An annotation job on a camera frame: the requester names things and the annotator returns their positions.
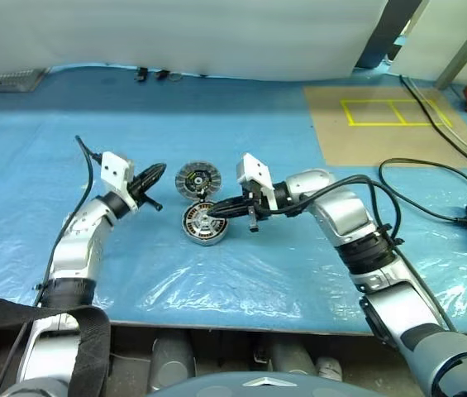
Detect white panel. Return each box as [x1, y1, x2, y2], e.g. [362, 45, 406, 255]
[389, 0, 467, 84]

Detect long black cable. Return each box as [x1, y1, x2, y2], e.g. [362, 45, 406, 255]
[400, 74, 467, 171]

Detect grey robot torso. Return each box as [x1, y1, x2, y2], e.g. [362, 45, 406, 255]
[145, 371, 387, 397]

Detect large white foam sheet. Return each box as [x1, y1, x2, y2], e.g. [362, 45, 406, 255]
[0, 0, 388, 82]

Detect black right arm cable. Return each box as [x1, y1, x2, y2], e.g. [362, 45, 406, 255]
[257, 175, 458, 332]

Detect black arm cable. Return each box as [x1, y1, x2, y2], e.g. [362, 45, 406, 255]
[32, 135, 104, 308]
[257, 175, 458, 332]

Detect grey rounded cylinder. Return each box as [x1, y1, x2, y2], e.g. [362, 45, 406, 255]
[150, 330, 196, 390]
[269, 334, 317, 376]

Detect black power adapter cable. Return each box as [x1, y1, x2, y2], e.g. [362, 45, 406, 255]
[379, 158, 467, 229]

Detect aluminium profile post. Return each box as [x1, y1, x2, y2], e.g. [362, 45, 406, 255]
[436, 0, 467, 89]

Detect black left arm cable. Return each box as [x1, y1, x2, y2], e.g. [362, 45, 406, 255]
[32, 135, 104, 308]

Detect silver motor rotor housing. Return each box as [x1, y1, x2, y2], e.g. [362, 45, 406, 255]
[174, 161, 222, 203]

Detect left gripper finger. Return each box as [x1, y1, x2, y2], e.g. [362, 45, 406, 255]
[137, 170, 166, 194]
[141, 163, 167, 179]

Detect silver spoked motor rotor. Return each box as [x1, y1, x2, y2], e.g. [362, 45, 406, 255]
[182, 201, 231, 246]

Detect long grey cable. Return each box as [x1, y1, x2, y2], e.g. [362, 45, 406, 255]
[406, 78, 467, 160]

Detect blue plastic table cover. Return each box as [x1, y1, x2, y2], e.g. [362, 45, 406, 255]
[0, 61, 467, 336]

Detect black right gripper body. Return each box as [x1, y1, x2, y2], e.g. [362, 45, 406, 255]
[241, 189, 274, 232]

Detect grey ribbed grille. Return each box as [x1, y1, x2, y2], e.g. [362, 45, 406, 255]
[0, 68, 48, 93]

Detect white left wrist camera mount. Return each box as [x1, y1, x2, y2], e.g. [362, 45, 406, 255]
[100, 151, 139, 215]

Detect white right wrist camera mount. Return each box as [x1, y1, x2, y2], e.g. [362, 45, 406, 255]
[236, 152, 278, 211]

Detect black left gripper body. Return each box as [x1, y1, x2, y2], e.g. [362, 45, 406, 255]
[128, 177, 164, 212]

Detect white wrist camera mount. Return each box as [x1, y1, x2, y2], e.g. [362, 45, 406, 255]
[236, 152, 278, 211]
[100, 151, 139, 215]

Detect motor stator copper windings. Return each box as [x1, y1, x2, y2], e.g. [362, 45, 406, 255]
[181, 201, 231, 247]

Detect black fabric strap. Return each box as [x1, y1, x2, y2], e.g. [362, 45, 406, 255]
[0, 285, 112, 397]

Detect brown cardboard sheet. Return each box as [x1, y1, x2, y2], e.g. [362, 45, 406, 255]
[303, 85, 467, 169]

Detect dark grey post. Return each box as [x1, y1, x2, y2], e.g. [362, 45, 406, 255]
[355, 0, 431, 69]

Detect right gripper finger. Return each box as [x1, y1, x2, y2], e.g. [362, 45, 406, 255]
[212, 197, 251, 211]
[207, 207, 251, 219]

